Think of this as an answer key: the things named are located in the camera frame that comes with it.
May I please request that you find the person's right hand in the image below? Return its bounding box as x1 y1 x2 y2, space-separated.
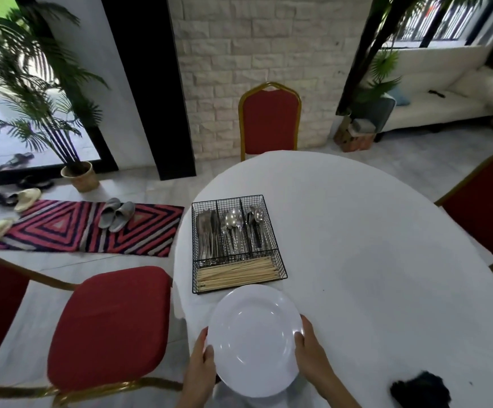
293 314 350 400

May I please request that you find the person's left hand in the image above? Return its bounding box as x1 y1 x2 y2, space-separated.
177 326 218 408

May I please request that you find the white plate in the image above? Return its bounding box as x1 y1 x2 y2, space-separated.
207 284 305 399

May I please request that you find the black cleaning cloth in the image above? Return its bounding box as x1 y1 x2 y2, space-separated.
389 371 453 408

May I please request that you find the bundle of wooden chopsticks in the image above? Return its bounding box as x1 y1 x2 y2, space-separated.
195 257 281 292

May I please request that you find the red gold banquet chair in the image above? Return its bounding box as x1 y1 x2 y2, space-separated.
238 82 303 163
435 150 493 273
0 246 184 408

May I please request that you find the white round tablecloth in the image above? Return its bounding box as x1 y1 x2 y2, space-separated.
172 150 493 408

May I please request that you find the grey slipper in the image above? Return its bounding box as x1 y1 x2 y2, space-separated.
109 201 137 233
97 197 122 230

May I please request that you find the pink striped rug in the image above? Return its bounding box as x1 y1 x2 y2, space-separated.
0 199 186 258

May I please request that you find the orange brown crate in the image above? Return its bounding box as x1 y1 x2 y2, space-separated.
341 132 376 153

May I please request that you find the tall palm in woven pot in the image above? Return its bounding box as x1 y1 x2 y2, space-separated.
0 0 112 193

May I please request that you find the small grey box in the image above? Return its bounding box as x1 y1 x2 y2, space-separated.
350 118 377 136

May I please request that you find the black framed glass door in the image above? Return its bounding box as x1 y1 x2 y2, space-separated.
0 0 120 188

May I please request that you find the cream sofa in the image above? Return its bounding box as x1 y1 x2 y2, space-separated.
373 45 493 142

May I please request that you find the blue cushion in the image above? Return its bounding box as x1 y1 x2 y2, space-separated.
388 86 411 108

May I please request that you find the potted palm in white pot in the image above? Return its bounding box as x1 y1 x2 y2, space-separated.
335 0 492 118

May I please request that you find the dark framed window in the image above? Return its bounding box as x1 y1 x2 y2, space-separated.
380 0 493 50

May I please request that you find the black wire cutlery basket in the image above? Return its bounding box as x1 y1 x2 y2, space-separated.
191 194 288 295

